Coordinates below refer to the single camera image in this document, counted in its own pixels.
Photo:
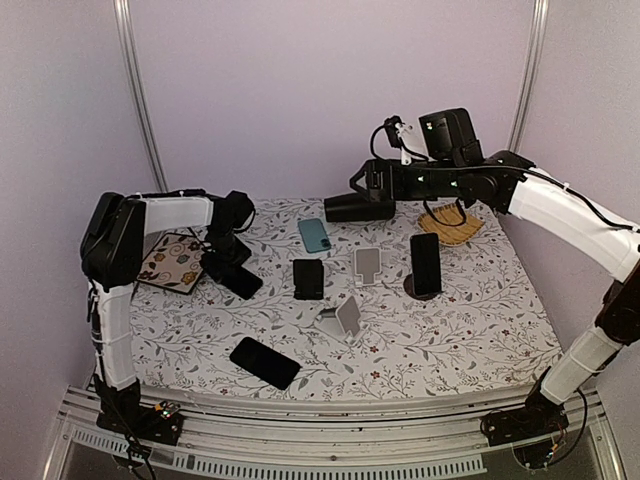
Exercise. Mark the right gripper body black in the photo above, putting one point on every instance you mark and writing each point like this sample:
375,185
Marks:
376,168

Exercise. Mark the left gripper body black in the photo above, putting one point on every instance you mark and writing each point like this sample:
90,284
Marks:
228,250

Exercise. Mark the black smartphone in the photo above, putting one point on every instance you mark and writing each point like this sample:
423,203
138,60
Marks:
241,282
265,363

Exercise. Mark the white folding phone stand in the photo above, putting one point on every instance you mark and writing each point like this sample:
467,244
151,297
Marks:
366,265

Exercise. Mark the blue smartphone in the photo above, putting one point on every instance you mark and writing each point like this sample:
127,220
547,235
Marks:
426,263

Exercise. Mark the round wooden base phone stand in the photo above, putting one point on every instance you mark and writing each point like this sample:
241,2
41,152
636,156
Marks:
408,287

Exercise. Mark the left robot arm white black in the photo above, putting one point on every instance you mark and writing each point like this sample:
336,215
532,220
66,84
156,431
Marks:
112,257

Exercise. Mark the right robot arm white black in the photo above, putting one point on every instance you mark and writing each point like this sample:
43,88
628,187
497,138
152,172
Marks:
441,157

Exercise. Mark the black folding phone stand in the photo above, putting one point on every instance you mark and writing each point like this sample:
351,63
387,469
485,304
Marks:
308,278

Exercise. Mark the grey white phone stand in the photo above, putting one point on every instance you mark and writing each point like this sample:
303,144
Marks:
343,323

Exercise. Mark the black cylinder speaker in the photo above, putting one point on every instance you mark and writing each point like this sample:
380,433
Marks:
355,208

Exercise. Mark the floral square coaster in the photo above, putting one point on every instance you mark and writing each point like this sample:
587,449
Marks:
173,264

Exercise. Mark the teal smartphone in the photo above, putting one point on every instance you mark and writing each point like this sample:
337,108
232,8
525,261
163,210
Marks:
314,235

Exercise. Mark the woven bamboo tray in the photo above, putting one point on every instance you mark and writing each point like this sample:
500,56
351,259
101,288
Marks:
453,225

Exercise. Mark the black smartphone front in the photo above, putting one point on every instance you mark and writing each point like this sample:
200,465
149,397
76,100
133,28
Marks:
265,363

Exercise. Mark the floral table mat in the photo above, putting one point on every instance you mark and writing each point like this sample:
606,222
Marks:
365,339

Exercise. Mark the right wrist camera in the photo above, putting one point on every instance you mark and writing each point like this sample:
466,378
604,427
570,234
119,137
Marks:
408,139

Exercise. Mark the right aluminium corner post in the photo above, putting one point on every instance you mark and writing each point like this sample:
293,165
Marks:
533,59

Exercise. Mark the aluminium corner post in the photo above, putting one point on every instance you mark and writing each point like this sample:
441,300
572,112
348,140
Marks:
533,59
124,26

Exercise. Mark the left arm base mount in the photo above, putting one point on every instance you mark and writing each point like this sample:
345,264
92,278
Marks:
161,423

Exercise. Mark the perforated cable tray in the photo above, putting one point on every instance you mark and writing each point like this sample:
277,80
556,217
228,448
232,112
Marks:
329,448

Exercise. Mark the front aluminium rail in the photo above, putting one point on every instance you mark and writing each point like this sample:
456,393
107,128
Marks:
469,407

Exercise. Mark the left aluminium corner post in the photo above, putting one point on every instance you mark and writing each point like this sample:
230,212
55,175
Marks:
124,26

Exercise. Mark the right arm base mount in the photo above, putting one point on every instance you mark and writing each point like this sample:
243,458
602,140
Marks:
538,416

